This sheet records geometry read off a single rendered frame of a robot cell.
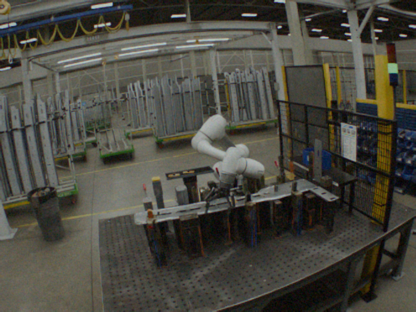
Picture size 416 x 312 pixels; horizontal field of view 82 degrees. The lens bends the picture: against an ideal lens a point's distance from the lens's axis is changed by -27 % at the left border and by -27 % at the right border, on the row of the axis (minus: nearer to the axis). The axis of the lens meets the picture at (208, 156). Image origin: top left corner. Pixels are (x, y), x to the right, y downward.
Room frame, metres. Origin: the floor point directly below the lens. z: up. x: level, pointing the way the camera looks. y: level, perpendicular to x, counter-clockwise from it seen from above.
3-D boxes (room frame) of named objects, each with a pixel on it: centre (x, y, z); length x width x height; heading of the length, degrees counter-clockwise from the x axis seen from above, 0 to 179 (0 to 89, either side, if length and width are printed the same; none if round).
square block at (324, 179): (2.08, -0.89, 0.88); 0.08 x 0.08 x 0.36; 13
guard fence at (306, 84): (4.53, -1.62, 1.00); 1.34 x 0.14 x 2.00; 18
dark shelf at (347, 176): (2.44, -0.97, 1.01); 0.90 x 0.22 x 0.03; 13
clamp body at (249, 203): (1.88, -0.24, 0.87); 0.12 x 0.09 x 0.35; 13
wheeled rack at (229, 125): (10.15, -1.45, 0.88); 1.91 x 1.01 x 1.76; 110
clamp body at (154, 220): (1.73, 0.39, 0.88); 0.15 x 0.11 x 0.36; 13
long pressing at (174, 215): (2.03, -0.13, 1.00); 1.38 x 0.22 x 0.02; 103
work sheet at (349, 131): (2.17, -1.16, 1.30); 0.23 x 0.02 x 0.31; 13
